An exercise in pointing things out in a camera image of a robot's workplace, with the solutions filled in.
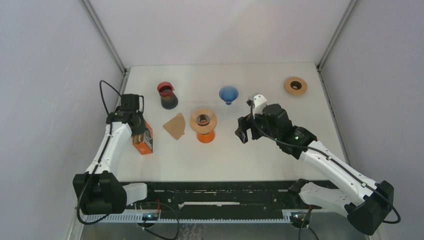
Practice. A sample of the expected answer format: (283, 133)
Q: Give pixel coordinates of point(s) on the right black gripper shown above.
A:
(244, 124)

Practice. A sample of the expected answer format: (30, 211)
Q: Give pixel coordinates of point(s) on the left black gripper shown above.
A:
(142, 128)

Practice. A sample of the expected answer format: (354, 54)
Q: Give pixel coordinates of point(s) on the orange coffee filter box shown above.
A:
(144, 143)

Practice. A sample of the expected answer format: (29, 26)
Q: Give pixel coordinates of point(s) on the brown paper coffee filter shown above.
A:
(176, 126)

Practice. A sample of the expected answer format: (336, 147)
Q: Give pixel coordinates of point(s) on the wooden dripper ring holder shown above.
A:
(205, 129)

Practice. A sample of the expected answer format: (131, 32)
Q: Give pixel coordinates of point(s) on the clear glass dripper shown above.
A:
(202, 110)

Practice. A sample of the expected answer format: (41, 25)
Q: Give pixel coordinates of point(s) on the orange glass carafe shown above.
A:
(205, 136)

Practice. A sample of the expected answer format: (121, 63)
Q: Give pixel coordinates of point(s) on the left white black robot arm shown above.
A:
(98, 190)

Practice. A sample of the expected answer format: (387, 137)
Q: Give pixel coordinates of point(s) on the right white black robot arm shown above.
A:
(364, 202)

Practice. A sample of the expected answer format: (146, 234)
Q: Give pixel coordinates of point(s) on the blue glass dripper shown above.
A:
(228, 94)

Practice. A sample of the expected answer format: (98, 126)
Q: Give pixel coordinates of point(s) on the red black carafe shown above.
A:
(167, 96)

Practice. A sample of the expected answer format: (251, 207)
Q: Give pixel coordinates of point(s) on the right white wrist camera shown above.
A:
(258, 101)

